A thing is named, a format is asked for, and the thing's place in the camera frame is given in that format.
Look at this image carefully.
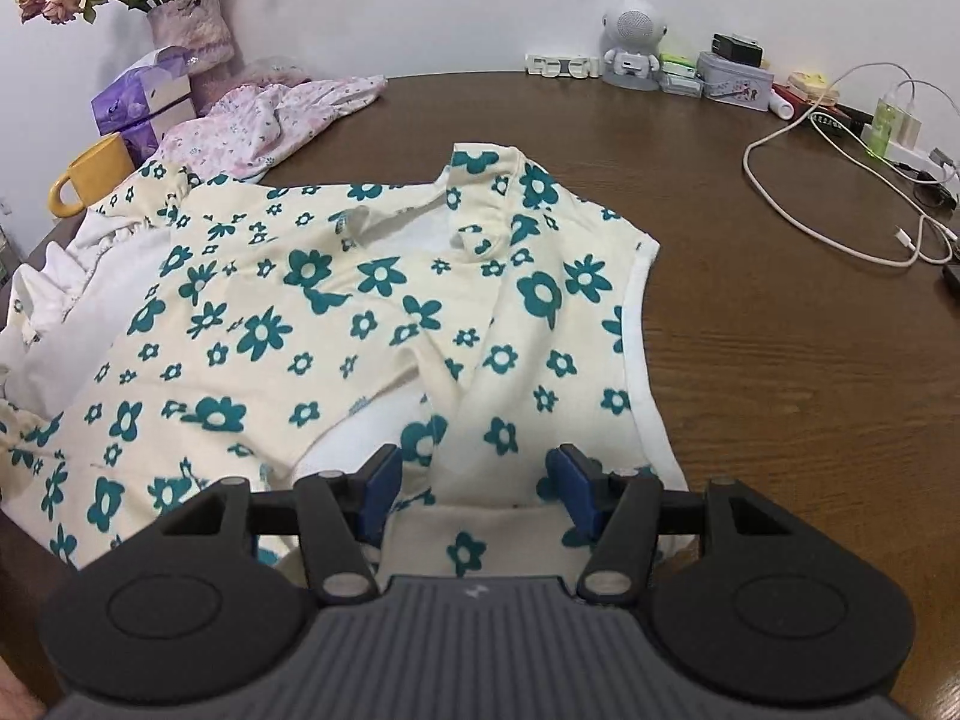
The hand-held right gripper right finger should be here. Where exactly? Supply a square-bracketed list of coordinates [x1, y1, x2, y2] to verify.
[546, 444, 800, 605]

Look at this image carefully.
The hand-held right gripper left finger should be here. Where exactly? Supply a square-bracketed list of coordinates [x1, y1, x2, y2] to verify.
[161, 444, 406, 605]

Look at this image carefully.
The cream garment with teal flowers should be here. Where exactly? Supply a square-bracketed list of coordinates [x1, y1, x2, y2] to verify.
[0, 141, 691, 580]

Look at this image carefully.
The pink floral garment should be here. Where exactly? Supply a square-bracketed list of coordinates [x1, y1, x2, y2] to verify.
[161, 56, 387, 182]

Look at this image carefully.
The white ruffled garment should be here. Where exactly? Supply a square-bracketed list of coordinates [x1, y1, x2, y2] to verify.
[0, 206, 151, 421]

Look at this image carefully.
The white power strip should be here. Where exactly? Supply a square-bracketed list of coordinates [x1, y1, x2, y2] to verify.
[525, 52, 605, 80]
[861, 124, 960, 182]

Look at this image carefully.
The green and white small box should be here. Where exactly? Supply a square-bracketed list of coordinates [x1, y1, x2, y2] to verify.
[658, 52, 704, 98]

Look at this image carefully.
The yellow mug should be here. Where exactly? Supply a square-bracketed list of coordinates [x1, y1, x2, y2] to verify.
[49, 133, 140, 220]

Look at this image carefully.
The grey tin box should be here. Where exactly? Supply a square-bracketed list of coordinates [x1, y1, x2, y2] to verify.
[697, 51, 775, 113]

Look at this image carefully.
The black flat case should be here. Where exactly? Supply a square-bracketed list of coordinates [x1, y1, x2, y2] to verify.
[814, 101, 875, 133]

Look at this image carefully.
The white robot speaker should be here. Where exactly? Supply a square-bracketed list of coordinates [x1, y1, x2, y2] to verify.
[600, 0, 676, 91]

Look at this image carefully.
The purple tissue box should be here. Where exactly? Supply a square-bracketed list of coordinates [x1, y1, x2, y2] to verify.
[90, 47, 197, 166]

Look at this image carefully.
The black charger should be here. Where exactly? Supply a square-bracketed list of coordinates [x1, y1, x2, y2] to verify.
[711, 31, 764, 68]

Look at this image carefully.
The pink knitted vase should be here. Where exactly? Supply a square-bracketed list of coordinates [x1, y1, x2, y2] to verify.
[146, 0, 241, 95]

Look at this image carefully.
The white cable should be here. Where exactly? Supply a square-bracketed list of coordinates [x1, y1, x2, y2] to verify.
[742, 64, 960, 268]

